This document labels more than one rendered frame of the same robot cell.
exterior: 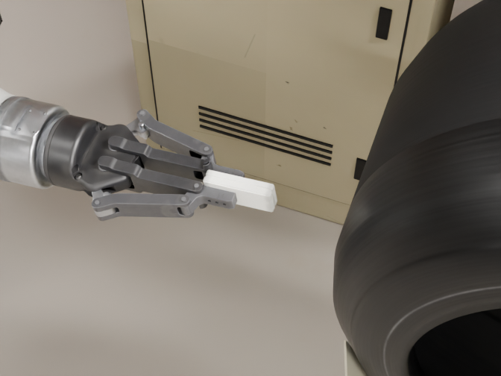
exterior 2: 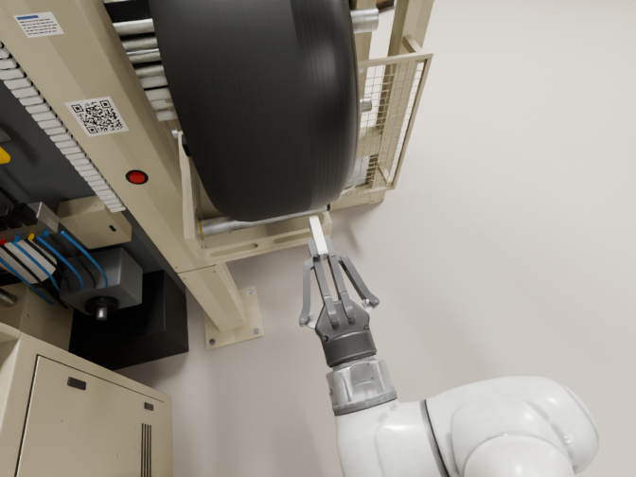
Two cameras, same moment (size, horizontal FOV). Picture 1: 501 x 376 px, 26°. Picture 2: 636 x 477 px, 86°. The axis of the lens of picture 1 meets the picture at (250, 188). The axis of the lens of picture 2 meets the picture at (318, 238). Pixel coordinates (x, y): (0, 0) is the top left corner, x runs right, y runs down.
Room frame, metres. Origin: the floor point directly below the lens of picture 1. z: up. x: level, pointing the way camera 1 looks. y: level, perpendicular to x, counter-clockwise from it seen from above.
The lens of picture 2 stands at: (0.73, 0.27, 1.63)
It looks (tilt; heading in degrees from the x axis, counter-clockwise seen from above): 57 degrees down; 236
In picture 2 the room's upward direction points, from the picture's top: straight up
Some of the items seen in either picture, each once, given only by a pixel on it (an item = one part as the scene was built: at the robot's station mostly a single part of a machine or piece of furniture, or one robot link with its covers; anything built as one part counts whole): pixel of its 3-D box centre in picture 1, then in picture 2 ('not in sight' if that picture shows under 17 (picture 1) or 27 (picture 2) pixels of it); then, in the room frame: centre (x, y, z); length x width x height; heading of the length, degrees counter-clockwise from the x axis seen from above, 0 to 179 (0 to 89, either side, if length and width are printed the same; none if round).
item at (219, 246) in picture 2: not in sight; (266, 229); (0.54, -0.26, 0.84); 0.36 x 0.09 x 0.06; 160
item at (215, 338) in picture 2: not in sight; (232, 315); (0.74, -0.46, 0.01); 0.27 x 0.27 x 0.02; 70
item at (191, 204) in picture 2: not in sight; (192, 189); (0.66, -0.46, 0.90); 0.40 x 0.03 x 0.10; 70
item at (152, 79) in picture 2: not in sight; (154, 66); (0.57, -0.83, 1.05); 0.20 x 0.15 x 0.30; 160
